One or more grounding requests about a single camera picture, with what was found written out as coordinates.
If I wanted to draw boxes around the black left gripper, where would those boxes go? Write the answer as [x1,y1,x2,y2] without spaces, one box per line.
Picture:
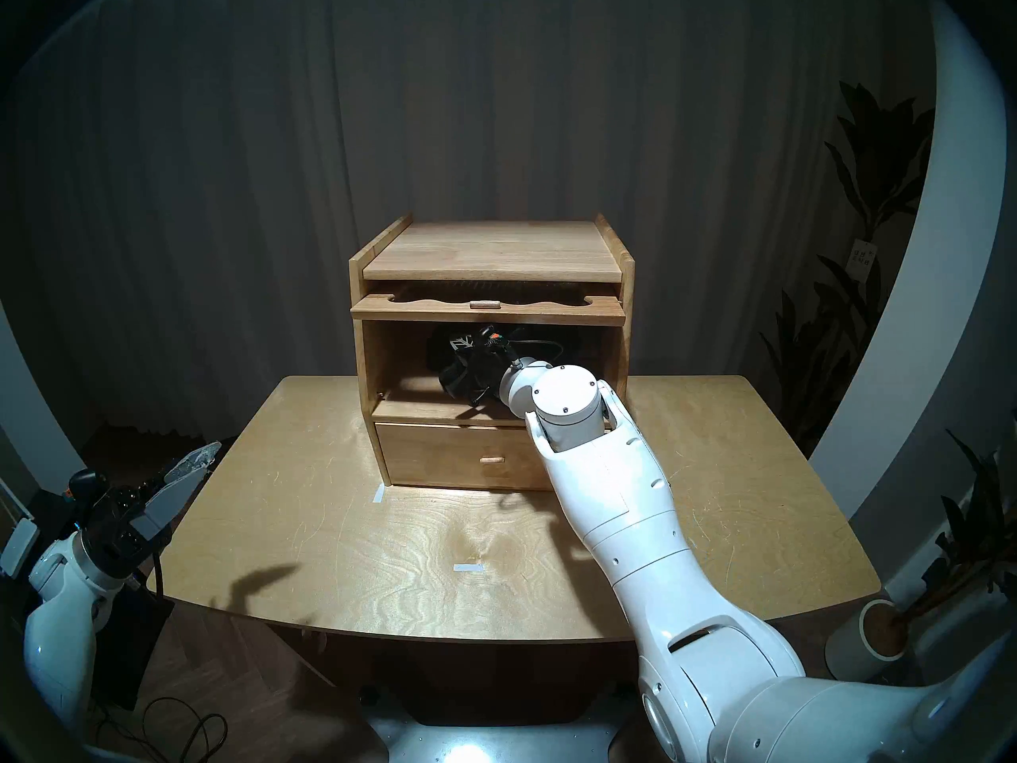
[78,441,222,581]

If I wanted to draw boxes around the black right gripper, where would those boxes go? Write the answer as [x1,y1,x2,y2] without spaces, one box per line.
[439,331,522,406]

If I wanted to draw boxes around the wooden flip door with knob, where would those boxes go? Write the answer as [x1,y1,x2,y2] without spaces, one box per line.
[350,294,628,328]

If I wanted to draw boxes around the dark grey knit pants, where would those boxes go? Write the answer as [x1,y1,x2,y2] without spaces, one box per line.
[429,331,595,401]

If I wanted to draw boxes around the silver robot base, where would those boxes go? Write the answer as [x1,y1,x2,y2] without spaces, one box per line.
[362,690,644,763]

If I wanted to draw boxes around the wooden drawer with knob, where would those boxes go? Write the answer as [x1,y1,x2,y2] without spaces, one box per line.
[375,422,559,492]

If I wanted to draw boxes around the white curved arch pillar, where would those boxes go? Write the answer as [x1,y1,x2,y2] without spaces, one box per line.
[0,300,88,492]
[810,0,1008,524]

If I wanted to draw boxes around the black computer with lights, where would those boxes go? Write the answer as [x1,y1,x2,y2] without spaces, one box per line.
[87,583,174,711]

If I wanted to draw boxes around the grey pleated curtain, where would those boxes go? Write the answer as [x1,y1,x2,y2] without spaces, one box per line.
[0,0,938,446]

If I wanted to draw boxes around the tall dark leafy plant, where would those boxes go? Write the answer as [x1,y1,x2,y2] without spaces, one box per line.
[759,80,937,452]

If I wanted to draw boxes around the white round plant pot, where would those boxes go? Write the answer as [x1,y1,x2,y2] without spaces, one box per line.
[825,598,911,685]

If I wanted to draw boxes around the leaning potted plant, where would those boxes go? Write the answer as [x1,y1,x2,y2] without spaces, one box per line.
[898,428,1017,635]

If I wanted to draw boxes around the wooden cabinet frame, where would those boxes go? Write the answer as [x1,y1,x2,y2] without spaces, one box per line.
[348,214,636,494]

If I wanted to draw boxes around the black floor cables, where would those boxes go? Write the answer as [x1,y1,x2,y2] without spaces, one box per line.
[103,694,230,763]

